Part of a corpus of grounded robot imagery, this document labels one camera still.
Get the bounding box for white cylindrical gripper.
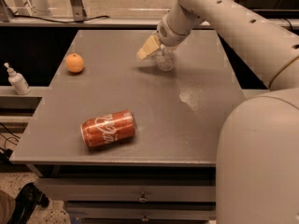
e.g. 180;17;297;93
136;16;190;61

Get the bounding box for clear plastic water bottle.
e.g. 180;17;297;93
154;45;175;72

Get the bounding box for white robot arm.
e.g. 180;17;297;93
137;0;299;224

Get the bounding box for red coke can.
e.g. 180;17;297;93
80;110;136;148

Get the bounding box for white pump dispenser bottle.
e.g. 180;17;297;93
4;63;31;95

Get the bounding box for orange fruit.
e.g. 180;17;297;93
65;53;84;73

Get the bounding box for upper grey drawer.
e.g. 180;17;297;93
35;178;216;203

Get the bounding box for grey drawer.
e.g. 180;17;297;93
64;202;216;220
35;178;216;203

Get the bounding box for lower grey drawer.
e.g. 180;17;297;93
64;202;216;220

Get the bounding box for black shoe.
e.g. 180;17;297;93
7;182;50;224

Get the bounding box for metal frame bracket left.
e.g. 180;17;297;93
69;0;87;22

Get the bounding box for black cable on shelf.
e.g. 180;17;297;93
12;14;110;24

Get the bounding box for black floor cables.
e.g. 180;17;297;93
0;121;21;166

